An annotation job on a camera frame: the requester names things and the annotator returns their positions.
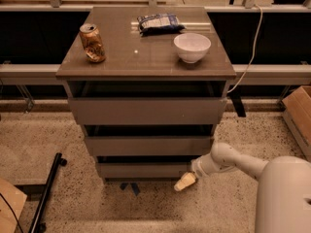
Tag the grey middle drawer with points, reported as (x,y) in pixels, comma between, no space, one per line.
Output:
(147,146)

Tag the metal railing frame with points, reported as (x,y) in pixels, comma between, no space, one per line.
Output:
(253,75)

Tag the blue white snack bag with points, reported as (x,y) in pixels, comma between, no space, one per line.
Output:
(159,24)

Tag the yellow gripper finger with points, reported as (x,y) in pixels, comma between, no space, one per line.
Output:
(186,180)

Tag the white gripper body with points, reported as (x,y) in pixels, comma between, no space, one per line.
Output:
(196,168)

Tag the white ceramic bowl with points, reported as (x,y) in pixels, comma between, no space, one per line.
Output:
(191,47)

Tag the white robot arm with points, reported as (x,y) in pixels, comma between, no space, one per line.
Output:
(284,186)

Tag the black metal stand bar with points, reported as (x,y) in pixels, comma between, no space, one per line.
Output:
(43,191)

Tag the grey drawer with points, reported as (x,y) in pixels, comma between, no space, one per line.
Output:
(142,170)
(140,111)
(147,146)

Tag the wooden board left corner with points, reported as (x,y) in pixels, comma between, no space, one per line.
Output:
(12,201)

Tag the crushed golden soda can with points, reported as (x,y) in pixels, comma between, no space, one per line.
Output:
(92,42)

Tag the cardboard box right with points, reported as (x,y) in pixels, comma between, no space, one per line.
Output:
(298,117)

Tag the black table leg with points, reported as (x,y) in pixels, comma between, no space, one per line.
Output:
(236,99)

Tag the grey bottom drawer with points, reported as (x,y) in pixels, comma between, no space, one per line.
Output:
(142,170)

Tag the grey top drawer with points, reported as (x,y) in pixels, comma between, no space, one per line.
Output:
(140,111)

